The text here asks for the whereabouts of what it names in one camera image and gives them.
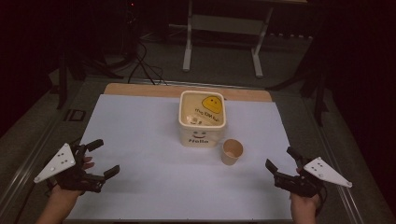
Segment brown paper cup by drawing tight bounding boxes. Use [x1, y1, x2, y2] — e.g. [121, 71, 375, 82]
[220, 138, 245, 166]

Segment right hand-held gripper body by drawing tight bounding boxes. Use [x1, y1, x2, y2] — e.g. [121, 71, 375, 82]
[273, 156, 354, 199]

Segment person's right hand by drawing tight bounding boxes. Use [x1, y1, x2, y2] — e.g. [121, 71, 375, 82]
[289, 167, 322, 215]

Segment black floor cables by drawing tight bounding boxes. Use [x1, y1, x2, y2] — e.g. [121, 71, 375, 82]
[125, 38, 169, 87]

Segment cream square bin smiley lid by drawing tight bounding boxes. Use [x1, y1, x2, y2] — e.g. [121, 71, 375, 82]
[177, 90, 227, 148]

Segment person's left hand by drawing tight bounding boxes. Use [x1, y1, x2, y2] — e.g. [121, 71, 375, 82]
[49, 156, 95, 204]

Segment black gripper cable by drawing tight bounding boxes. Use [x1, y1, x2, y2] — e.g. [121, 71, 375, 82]
[314, 183, 329, 217]

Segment white table mat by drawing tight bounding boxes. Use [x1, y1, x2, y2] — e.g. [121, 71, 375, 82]
[65, 92, 294, 222]

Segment white metal stand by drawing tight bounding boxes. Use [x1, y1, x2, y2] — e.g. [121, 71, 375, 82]
[182, 0, 276, 79]

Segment black tripod stand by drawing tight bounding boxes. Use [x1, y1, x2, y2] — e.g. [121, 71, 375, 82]
[300, 69, 331, 127]

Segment black floor plate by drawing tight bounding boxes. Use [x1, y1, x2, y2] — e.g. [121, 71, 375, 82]
[63, 108, 87, 123]

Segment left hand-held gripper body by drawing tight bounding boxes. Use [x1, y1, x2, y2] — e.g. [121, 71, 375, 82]
[33, 143, 106, 193]

